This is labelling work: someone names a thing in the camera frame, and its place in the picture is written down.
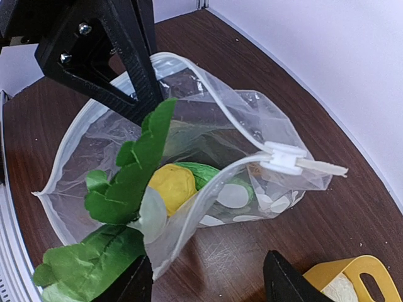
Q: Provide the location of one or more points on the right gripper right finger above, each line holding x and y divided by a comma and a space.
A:
283, 283

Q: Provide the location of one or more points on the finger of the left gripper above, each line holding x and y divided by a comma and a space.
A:
86, 34

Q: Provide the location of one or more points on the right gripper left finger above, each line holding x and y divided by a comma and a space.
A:
134, 284

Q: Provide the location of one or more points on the green leafy toy vegetable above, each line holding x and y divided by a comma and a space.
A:
84, 271

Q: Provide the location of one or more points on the yellow toy pepper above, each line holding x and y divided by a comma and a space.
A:
175, 184

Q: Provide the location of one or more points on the green toy bitter gourd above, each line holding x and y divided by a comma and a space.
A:
237, 193

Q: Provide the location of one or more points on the clear dotted zip bag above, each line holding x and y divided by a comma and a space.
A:
240, 132

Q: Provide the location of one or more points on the white toy radish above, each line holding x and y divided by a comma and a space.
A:
152, 216

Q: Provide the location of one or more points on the aluminium front rail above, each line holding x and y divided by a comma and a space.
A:
16, 266

